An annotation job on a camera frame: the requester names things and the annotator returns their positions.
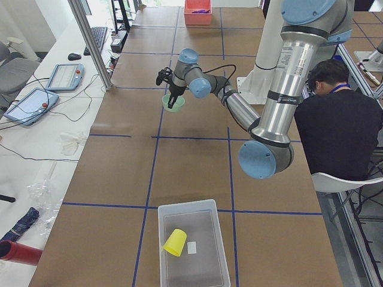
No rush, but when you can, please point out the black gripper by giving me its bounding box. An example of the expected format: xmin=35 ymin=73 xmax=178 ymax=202
xmin=166 ymin=81 xmax=187 ymax=109

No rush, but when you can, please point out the green plastic bowl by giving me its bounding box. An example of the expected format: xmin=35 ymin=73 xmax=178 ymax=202
xmin=162 ymin=94 xmax=186 ymax=112

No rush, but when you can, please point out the purple cloth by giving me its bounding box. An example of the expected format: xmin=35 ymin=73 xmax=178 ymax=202
xmin=191 ymin=9 xmax=211 ymax=14

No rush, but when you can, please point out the yellow plastic cup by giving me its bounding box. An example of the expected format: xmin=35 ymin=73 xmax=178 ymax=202
xmin=163 ymin=228 xmax=187 ymax=257

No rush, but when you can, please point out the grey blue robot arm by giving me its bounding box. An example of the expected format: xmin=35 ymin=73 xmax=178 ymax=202
xmin=156 ymin=1 xmax=354 ymax=179

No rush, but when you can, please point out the black small box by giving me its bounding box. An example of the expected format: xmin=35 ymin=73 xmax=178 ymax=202
xmin=110 ymin=30 xmax=127 ymax=53

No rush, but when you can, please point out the white label in box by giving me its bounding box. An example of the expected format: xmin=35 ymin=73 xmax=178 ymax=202
xmin=187 ymin=242 xmax=197 ymax=255

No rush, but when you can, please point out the clear plastic storage box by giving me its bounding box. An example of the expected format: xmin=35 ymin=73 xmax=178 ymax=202
xmin=158 ymin=199 xmax=231 ymax=286

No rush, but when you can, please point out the pink plastic bin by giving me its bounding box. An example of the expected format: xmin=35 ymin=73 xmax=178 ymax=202
xmin=184 ymin=0 xmax=212 ymax=26

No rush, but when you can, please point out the black keyboard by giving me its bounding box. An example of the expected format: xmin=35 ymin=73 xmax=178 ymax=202
xmin=90 ymin=26 xmax=108 ymax=53

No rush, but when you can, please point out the far blue teach pendant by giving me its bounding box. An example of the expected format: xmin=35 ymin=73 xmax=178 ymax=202
xmin=45 ymin=63 xmax=84 ymax=92

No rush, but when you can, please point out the blue teach pendant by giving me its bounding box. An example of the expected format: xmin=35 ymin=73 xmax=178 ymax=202
xmin=4 ymin=88 xmax=59 ymax=126
xmin=45 ymin=63 xmax=84 ymax=92

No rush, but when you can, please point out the black computer mouse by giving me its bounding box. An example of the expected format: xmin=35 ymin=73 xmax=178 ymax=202
xmin=68 ymin=53 xmax=81 ymax=61

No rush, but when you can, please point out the white crumpled cloth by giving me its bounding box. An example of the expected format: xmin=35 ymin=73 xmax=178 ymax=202
xmin=60 ymin=132 xmax=87 ymax=155

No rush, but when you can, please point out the near blue teach pendant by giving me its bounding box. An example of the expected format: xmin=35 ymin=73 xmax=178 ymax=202
xmin=4 ymin=88 xmax=59 ymax=126

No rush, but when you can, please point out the grey office chair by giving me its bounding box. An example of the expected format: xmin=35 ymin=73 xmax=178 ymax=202
xmin=1 ymin=42 xmax=39 ymax=112

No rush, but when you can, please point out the clear crumpled plastic bag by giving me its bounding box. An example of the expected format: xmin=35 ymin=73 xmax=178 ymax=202
xmin=27 ymin=178 xmax=63 ymax=238

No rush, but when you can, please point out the person in black shirt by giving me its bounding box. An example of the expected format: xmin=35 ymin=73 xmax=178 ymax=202
xmin=294 ymin=59 xmax=382 ymax=181

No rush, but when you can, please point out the white chair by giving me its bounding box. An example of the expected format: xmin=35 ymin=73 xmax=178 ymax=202
xmin=311 ymin=172 xmax=382 ymax=193

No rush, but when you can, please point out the dark blue folded umbrella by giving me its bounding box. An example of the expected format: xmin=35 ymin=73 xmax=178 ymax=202
xmin=1 ymin=207 xmax=39 ymax=242

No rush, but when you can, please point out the red cylinder tube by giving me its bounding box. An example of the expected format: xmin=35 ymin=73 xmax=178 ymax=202
xmin=1 ymin=240 xmax=42 ymax=266

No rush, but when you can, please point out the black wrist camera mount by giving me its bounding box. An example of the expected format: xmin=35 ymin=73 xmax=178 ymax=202
xmin=156 ymin=67 xmax=173 ymax=86

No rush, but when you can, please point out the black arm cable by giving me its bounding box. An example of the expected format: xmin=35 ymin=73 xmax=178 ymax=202
xmin=202 ymin=64 xmax=258 ymax=132

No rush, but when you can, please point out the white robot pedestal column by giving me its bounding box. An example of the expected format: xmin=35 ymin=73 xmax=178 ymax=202
xmin=237 ymin=0 xmax=284 ymax=105

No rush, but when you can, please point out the aluminium frame post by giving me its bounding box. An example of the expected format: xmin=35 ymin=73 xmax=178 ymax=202
xmin=68 ymin=0 xmax=113 ymax=91

